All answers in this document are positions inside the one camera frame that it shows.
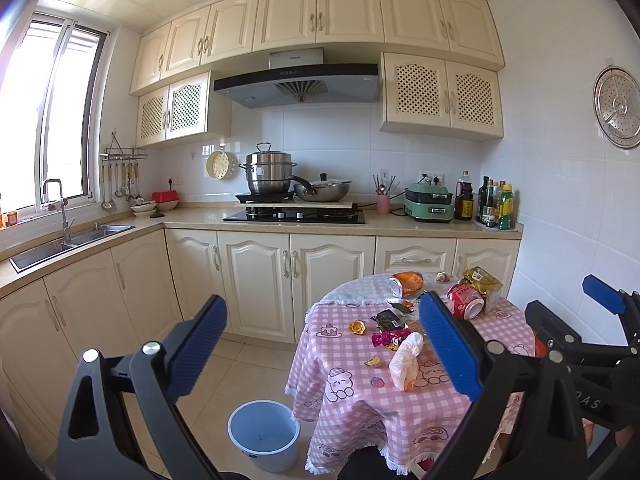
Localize cream round strainer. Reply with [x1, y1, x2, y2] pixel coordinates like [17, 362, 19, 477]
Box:
[205, 143, 239, 181]

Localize lower cream cabinets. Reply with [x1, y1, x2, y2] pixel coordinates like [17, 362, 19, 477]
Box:
[1, 223, 522, 459]

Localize chrome faucet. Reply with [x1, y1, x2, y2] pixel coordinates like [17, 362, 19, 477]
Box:
[42, 178, 75, 244]

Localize green yellow oil bottle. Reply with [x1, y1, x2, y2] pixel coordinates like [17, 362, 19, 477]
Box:
[498, 184, 513, 231]

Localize dark snack wrapper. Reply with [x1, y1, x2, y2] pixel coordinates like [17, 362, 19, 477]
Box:
[371, 309, 405, 333]

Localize orange soda can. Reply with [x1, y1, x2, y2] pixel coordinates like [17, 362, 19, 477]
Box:
[388, 271, 424, 298]

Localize upper cream cabinets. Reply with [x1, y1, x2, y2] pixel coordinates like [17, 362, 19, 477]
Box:
[130, 0, 504, 146]

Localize magenta candy wrapper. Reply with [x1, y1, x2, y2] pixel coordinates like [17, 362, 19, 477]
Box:
[371, 328, 412, 351]

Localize dark glass bottle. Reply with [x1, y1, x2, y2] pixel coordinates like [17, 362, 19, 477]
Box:
[476, 176, 490, 224]

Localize kitchen window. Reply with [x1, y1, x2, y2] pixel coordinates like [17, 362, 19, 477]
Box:
[1, 13, 106, 216]

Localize dark soy sauce bottle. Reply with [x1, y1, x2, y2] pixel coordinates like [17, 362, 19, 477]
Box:
[454, 170, 474, 221]

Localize pink utensil cup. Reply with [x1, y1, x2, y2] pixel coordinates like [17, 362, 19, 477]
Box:
[376, 194, 390, 214]

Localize gold snack bag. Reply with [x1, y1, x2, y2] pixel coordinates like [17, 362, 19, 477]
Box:
[459, 266, 503, 313]

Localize blue plastic trash bucket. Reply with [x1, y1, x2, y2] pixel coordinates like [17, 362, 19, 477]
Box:
[227, 400, 300, 474]

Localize green electric cooker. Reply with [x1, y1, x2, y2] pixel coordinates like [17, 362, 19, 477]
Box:
[404, 182, 454, 223]

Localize orange peel with leaves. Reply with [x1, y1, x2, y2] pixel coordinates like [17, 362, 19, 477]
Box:
[388, 301, 416, 315]

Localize black gas stove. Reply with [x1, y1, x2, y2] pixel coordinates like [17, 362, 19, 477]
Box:
[224, 205, 366, 224]

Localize small yellow wrapper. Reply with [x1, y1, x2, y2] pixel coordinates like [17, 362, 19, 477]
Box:
[364, 356, 383, 368]

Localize hanging utensil rack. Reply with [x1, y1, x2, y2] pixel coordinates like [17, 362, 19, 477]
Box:
[99, 131, 148, 210]

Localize red bowl lid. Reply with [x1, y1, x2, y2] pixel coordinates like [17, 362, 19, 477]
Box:
[152, 190, 179, 204]

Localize white plastic bag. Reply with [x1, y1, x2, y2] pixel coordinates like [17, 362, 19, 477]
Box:
[388, 332, 424, 391]

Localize steel wok pan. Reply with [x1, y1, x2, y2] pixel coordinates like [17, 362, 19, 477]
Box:
[291, 174, 352, 203]

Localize cream cabinets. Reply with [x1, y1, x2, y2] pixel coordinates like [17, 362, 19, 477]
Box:
[130, 0, 504, 146]
[1, 223, 522, 459]

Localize orange peel piece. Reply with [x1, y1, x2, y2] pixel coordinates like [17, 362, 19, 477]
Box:
[348, 320, 367, 336]

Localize steel kitchen sink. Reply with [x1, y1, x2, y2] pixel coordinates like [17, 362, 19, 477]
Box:
[9, 224, 132, 273]

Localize range hood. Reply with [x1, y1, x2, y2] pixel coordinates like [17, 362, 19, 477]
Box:
[213, 61, 380, 108]

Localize steel stock pot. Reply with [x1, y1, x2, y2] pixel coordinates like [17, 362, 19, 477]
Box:
[240, 142, 296, 194]

